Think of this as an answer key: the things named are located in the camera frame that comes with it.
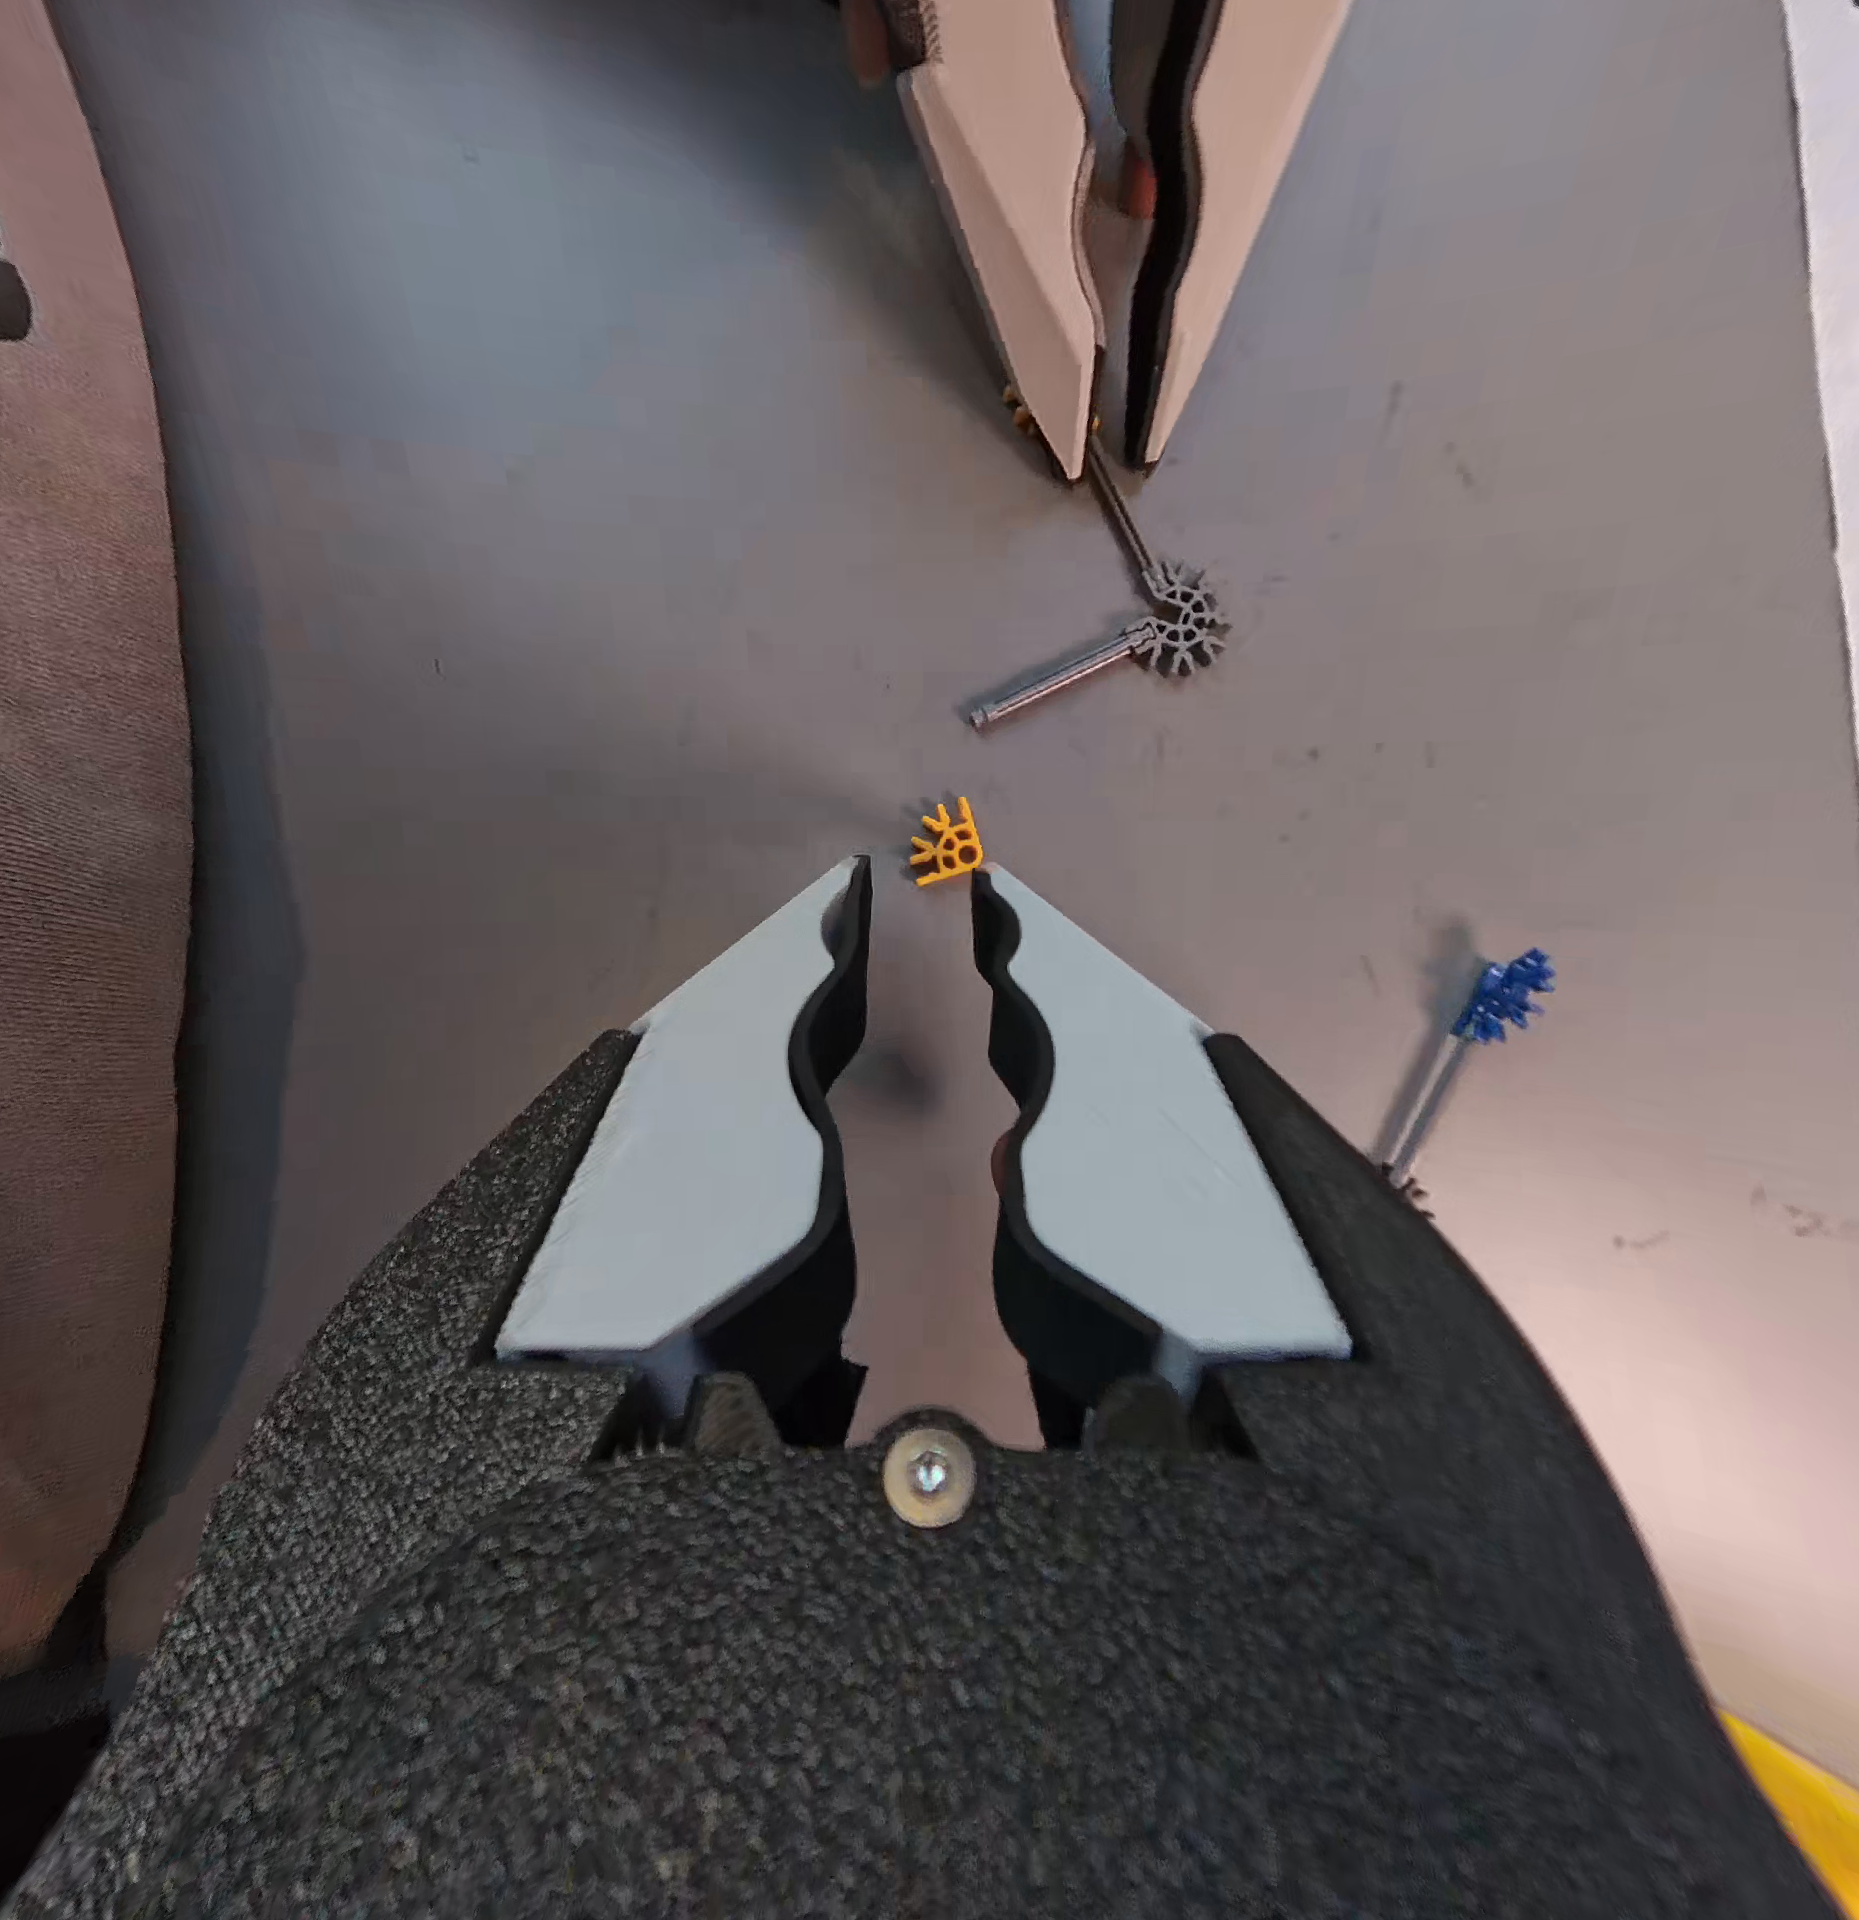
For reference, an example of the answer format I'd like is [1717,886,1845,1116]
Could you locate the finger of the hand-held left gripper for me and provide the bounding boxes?
[1125,0,1355,471]
[896,0,1106,487]

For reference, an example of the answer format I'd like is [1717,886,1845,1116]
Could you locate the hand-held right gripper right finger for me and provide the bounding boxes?
[969,864,1355,1404]

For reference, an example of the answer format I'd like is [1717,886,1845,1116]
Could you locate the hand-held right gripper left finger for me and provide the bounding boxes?
[493,857,874,1404]

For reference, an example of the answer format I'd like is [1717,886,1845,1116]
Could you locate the grey toy rod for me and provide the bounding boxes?
[969,621,1160,734]
[1082,437,1174,597]
[1380,1032,1475,1191]

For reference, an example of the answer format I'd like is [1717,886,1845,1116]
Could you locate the blue yellow toy rod model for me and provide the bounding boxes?
[1376,944,1559,1217]

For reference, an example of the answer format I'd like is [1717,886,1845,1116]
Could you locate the white instruction sheet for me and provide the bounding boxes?
[1781,0,1859,1000]

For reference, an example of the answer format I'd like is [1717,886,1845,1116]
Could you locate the yellow parts bin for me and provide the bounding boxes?
[1716,1709,1859,1920]

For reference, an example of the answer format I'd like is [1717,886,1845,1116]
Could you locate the grey desk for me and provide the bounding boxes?
[45,0,1859,1803]

